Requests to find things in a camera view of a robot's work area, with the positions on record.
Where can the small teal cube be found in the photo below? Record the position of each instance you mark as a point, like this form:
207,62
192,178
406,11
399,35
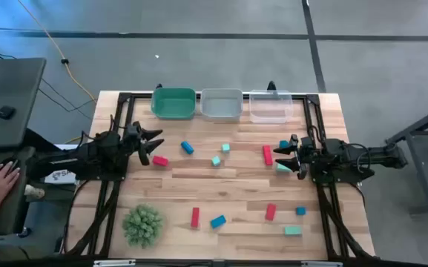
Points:
216,161
226,148

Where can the medium red block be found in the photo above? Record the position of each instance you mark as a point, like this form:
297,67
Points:
270,211

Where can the green plastic bin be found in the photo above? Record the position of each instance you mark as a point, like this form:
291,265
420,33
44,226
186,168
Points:
173,104

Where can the black metal stand frame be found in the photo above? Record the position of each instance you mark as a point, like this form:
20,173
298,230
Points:
419,167

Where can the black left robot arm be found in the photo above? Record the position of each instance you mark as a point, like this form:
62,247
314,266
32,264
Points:
87,154

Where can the small black device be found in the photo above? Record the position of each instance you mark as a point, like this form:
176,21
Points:
5,112

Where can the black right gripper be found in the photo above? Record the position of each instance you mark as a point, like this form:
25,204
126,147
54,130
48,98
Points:
304,155

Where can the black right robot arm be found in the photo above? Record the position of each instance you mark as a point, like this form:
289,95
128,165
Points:
347,154

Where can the short red block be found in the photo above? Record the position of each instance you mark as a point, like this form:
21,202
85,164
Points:
160,161

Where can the blue rectangular block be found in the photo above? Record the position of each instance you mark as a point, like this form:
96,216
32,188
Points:
218,221

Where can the clear plastic bin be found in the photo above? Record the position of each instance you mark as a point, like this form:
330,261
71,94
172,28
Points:
271,107

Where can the black aluminium rig frame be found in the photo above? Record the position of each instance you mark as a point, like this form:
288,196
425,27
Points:
320,196

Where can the large dark grey desk top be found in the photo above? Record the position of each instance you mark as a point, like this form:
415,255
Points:
13,92

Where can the green artificial plant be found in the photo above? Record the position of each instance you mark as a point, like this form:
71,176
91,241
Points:
142,225

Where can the black desk caster wheel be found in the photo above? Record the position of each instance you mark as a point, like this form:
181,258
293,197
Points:
24,232

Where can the white printed sheet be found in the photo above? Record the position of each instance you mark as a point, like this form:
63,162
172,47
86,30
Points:
59,177

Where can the silver metal bracket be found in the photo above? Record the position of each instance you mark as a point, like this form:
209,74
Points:
114,263
321,263

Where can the small beige knob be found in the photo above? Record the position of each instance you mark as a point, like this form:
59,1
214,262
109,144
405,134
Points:
35,192

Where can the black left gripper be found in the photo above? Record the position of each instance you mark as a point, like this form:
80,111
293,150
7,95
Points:
132,144

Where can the long red block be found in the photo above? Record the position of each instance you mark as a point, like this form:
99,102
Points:
267,155
195,217

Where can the light grey plastic bin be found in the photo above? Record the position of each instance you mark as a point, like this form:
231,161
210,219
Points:
221,105

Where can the blue oblong block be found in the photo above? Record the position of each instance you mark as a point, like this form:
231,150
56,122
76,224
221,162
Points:
187,147

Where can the small blue cube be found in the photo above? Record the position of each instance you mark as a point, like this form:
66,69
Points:
283,143
300,211

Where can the teal rectangular block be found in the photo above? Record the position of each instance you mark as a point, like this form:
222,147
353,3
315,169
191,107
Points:
292,230
281,168

